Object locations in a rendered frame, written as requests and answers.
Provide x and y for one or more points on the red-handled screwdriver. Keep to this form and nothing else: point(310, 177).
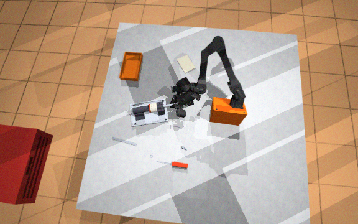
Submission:
point(176, 164)

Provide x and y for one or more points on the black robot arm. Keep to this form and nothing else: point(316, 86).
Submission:
point(193, 90)

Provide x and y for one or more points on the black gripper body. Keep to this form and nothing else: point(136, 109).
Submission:
point(181, 100)

